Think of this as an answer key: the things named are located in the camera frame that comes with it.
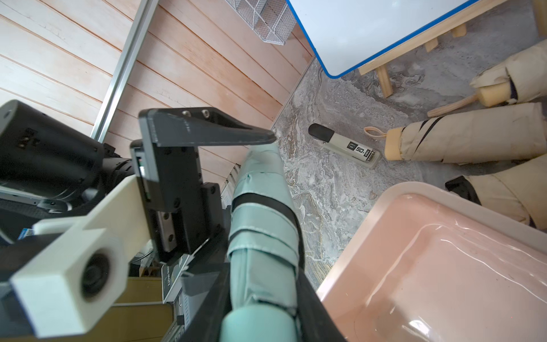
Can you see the white wire shelf rack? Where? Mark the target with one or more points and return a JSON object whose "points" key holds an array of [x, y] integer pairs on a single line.
{"points": [[271, 20]]}

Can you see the beige black-striped umbrella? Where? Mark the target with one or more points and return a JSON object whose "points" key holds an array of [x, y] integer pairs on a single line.
{"points": [[513, 132]]}

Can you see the beige black stapler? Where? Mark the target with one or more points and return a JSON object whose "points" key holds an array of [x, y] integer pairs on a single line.
{"points": [[346, 147]]}

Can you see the beige umbrella black lining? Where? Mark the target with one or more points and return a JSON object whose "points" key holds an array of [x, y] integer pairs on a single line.
{"points": [[518, 193]]}

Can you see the mint green umbrella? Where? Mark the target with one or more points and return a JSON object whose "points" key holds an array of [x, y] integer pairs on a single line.
{"points": [[264, 252]]}

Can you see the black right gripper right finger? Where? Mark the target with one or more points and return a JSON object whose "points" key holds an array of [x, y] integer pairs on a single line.
{"points": [[315, 322]]}

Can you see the beige umbrella with wooden handle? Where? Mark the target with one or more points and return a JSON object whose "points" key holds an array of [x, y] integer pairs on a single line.
{"points": [[519, 79]]}

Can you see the pink plastic storage box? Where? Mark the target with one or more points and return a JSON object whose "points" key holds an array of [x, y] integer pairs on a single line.
{"points": [[426, 265]]}

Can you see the blue framed whiteboard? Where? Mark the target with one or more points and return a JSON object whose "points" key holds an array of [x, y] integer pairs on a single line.
{"points": [[346, 34]]}

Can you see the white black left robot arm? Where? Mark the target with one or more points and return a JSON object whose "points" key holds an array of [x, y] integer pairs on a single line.
{"points": [[66, 172]]}

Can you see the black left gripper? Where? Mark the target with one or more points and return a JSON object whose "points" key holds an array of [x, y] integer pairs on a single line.
{"points": [[185, 214]]}

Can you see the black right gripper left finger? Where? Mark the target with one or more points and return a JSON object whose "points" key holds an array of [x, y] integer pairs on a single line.
{"points": [[205, 312]]}

